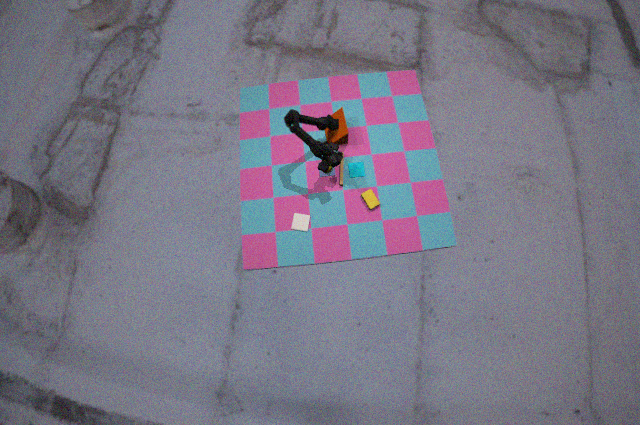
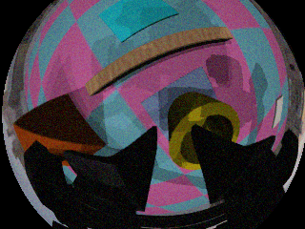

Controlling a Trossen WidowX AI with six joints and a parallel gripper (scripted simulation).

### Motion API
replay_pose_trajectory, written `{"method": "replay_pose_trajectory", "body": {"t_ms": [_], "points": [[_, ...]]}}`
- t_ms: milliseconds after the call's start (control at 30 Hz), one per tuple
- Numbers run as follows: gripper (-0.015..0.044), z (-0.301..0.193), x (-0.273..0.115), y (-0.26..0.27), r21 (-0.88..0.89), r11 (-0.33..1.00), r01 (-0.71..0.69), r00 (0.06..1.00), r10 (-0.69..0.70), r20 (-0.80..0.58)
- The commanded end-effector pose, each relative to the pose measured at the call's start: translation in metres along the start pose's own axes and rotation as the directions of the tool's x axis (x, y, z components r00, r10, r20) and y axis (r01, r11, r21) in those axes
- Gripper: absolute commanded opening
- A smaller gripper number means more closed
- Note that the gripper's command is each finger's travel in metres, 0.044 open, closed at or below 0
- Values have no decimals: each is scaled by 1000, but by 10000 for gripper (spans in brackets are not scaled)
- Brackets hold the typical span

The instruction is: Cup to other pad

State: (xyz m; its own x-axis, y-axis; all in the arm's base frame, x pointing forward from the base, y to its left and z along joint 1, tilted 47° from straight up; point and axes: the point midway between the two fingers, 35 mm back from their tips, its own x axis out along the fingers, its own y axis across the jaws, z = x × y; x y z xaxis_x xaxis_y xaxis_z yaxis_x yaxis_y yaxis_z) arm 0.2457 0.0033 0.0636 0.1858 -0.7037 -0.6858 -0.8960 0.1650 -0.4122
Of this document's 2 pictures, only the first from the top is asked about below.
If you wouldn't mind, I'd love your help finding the yellow rectangular block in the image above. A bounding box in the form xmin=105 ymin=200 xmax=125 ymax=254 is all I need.
xmin=361 ymin=189 xmax=380 ymax=210

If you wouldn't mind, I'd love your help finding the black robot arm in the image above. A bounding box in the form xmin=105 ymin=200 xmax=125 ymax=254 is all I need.
xmin=284 ymin=109 xmax=343 ymax=167

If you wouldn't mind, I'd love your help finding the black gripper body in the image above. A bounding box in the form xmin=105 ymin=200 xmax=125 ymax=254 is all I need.
xmin=318 ymin=142 xmax=339 ymax=172

